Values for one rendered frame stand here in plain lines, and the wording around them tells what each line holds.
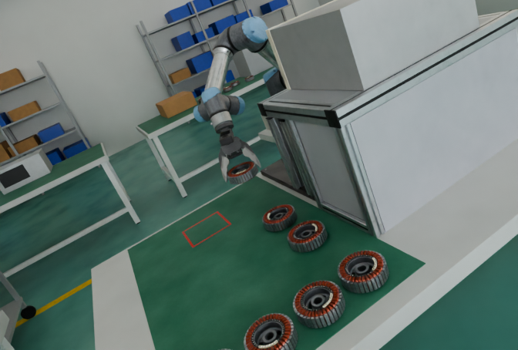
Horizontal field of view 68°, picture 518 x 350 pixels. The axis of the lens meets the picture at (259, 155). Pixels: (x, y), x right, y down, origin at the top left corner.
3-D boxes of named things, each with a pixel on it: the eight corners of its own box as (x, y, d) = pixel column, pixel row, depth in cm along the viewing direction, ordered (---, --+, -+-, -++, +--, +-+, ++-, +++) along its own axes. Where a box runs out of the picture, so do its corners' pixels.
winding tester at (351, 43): (287, 89, 129) (264, 30, 123) (382, 41, 142) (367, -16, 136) (363, 91, 94) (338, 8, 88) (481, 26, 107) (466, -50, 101)
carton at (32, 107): (17, 119, 662) (11, 110, 656) (42, 109, 675) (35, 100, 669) (13, 122, 626) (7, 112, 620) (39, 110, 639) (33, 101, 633)
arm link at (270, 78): (275, 90, 222) (266, 68, 217) (295, 84, 215) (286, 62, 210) (266, 98, 213) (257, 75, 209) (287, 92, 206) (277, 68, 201)
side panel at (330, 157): (318, 208, 126) (284, 119, 115) (325, 203, 127) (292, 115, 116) (377, 238, 101) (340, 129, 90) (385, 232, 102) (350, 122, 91)
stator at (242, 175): (229, 176, 144) (225, 168, 143) (257, 165, 144) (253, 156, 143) (230, 189, 134) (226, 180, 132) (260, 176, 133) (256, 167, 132)
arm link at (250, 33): (290, 73, 215) (227, 20, 174) (314, 65, 207) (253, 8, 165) (290, 92, 211) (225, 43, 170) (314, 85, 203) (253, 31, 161)
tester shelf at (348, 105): (261, 116, 130) (257, 103, 128) (406, 40, 150) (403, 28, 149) (340, 129, 90) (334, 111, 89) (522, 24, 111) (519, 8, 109)
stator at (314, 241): (295, 259, 106) (290, 248, 105) (287, 238, 116) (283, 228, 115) (332, 243, 106) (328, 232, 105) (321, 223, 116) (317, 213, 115)
